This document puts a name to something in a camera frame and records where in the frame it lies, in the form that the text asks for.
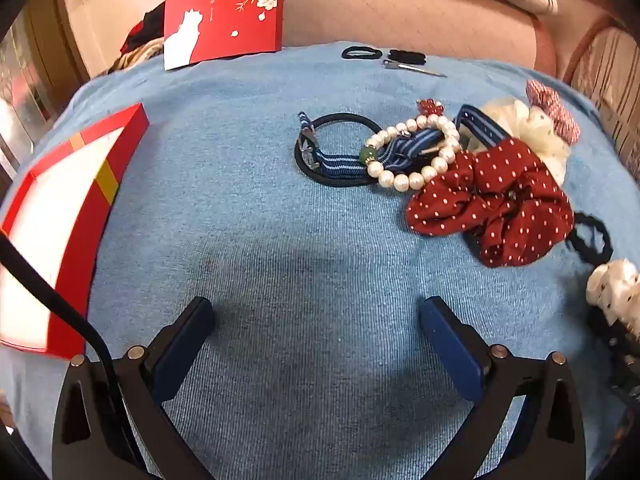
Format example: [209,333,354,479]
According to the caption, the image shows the red polka dot scrunchie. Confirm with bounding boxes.
[405,137,576,267]

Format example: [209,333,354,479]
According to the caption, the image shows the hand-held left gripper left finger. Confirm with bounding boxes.
[52,296,216,480]

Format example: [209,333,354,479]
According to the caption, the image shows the wooden glass door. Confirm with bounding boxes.
[0,0,101,171]

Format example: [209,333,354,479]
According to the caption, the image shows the blue towel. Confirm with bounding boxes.
[0,40,640,480]

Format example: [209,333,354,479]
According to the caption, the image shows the black wavy hair tie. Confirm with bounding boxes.
[567,211,614,267]

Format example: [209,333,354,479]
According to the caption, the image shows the dark blue cord with pearls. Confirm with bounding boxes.
[590,305,640,411]

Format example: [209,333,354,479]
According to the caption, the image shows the golden scarf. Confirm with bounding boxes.
[107,41,167,76]

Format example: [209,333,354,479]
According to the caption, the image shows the dark clothes pile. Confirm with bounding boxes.
[120,2,168,56]

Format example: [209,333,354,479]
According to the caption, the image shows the small black scrunchie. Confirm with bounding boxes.
[388,48,427,64]

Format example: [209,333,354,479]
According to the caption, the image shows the black hair tie with striped bow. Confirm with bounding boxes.
[294,111,453,189]

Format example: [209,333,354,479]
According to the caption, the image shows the black cable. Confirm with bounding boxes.
[0,232,126,461]

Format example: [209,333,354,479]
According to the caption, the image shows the red box lid with cat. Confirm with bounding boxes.
[164,0,285,71]

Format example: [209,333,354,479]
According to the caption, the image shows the red plaid scrunchie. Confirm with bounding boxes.
[525,79,582,145]

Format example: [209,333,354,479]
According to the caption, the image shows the white dotted scrunchie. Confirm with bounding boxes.
[585,258,640,338]

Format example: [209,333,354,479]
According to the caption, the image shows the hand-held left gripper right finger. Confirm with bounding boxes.
[419,296,587,480]

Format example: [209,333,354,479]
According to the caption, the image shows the blue striped ribbon clip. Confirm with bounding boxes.
[454,104,510,153]

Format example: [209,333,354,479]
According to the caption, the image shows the white pearl bracelet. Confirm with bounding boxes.
[361,114,462,193]

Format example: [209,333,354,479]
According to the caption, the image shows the red gift box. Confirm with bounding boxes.
[0,102,151,361]

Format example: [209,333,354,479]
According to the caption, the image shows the thin black hair tie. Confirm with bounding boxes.
[341,45,384,60]

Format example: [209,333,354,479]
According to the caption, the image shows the cream tulle scrunchie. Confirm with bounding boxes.
[465,98,572,181]

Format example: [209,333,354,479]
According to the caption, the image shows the metal hair clip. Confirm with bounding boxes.
[382,58,447,79]

